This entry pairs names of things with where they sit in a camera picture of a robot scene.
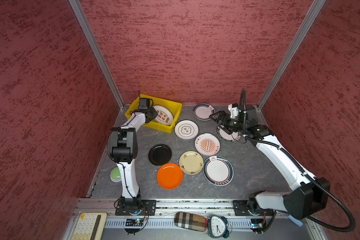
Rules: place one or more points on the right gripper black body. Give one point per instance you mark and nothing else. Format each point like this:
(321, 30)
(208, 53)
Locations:
(233, 124)

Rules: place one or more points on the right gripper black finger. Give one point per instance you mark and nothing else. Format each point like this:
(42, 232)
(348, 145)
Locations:
(224, 128)
(218, 116)

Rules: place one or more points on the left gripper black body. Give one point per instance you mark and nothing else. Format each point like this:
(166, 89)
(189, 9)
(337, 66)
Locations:
(152, 114)

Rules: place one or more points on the green rim HAO SHI plate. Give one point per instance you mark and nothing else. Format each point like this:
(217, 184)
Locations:
(229, 138)

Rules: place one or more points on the white red characters plate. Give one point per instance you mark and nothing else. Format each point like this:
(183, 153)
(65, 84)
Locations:
(165, 116)

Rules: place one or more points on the green red ring plate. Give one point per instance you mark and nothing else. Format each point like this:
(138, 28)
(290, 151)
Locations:
(203, 111)

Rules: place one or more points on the large green rim plate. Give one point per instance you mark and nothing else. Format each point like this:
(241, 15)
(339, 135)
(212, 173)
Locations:
(218, 171)

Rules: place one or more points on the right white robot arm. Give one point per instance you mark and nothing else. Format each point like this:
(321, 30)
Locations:
(307, 193)

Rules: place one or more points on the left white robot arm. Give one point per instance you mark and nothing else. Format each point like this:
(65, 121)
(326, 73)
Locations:
(122, 149)

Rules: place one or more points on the yellow plastic bin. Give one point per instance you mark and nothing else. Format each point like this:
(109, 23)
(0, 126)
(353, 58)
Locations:
(174, 107)

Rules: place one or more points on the orange sunburst plate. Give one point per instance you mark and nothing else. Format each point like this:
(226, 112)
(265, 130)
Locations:
(207, 144)

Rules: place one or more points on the white flower motif plate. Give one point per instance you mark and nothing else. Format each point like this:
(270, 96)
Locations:
(186, 130)

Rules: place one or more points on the black plate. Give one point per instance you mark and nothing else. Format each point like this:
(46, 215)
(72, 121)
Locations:
(160, 154)

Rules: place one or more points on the cream yellow plate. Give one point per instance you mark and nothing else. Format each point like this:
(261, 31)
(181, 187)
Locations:
(191, 162)

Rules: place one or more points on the green push button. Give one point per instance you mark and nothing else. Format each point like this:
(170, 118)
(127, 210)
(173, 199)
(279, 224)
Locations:
(115, 175)

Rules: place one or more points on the right circuit board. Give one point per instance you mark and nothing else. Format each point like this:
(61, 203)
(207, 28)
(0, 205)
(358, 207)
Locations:
(258, 224)

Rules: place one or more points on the circuit board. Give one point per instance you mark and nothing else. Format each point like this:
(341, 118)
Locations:
(134, 223)
(258, 224)

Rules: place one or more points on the plaid glasses case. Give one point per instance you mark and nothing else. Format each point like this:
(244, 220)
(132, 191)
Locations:
(191, 221)

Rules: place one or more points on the teal alarm clock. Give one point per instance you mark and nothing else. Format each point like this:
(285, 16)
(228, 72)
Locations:
(218, 227)

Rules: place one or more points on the left circuit board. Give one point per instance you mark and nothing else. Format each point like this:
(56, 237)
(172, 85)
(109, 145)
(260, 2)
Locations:
(134, 223)

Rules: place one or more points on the cream calculator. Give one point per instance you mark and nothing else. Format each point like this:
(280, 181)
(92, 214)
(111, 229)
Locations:
(90, 226)

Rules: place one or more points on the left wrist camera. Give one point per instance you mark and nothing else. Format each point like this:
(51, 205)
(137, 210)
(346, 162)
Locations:
(144, 103)

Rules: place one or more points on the aluminium corner post right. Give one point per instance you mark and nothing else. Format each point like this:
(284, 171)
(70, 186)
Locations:
(305, 26)

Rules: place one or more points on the aluminium corner post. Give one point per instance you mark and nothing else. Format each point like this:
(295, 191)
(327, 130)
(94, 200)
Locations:
(85, 26)
(305, 26)

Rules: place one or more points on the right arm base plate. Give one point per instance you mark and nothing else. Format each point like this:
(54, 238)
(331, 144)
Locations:
(242, 209)

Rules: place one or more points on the aluminium corner post left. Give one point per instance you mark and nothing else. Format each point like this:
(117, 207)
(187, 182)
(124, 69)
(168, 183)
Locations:
(85, 26)

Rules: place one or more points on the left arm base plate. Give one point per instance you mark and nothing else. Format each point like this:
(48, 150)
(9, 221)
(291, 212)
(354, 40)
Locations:
(130, 207)

